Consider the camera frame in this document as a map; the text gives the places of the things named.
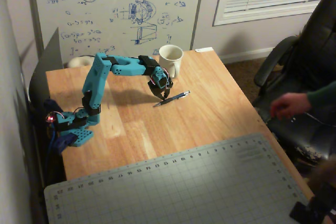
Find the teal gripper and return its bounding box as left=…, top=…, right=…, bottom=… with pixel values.
left=147, top=66, right=174, bottom=101

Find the dark blue pen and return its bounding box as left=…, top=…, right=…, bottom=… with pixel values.
left=153, top=90, right=191, bottom=108

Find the forearm in green sleeve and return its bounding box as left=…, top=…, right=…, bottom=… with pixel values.
left=307, top=81, right=336, bottom=110

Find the person's bare hand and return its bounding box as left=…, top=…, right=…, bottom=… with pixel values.
left=270, top=92, right=313, bottom=121

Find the cream ceramic mug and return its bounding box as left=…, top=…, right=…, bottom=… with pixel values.
left=159, top=45, right=184, bottom=80

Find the white round object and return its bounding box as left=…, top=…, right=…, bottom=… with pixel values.
left=67, top=56, right=93, bottom=69

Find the whiteboard with blue drawings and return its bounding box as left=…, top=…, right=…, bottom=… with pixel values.
left=25, top=0, right=207, bottom=60

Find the grey gridded cutting mat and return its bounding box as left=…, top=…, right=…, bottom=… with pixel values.
left=44, top=132, right=309, bottom=224

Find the dark blue table clamp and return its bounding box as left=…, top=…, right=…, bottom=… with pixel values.
left=43, top=99, right=77, bottom=156

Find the controller board with red light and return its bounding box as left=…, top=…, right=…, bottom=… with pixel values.
left=44, top=112, right=57, bottom=124

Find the dark grey flat panel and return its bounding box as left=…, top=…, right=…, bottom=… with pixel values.
left=28, top=27, right=64, bottom=104

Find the black leather office chair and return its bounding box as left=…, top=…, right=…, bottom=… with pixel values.
left=253, top=0, right=336, bottom=168

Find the person's brown hair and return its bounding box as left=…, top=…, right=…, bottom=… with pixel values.
left=307, top=160, right=336, bottom=190

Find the blue cable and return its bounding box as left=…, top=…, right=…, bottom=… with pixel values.
left=44, top=126, right=57, bottom=183

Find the black plastic clamp mount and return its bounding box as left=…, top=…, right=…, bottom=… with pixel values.
left=289, top=182, right=336, bottom=224

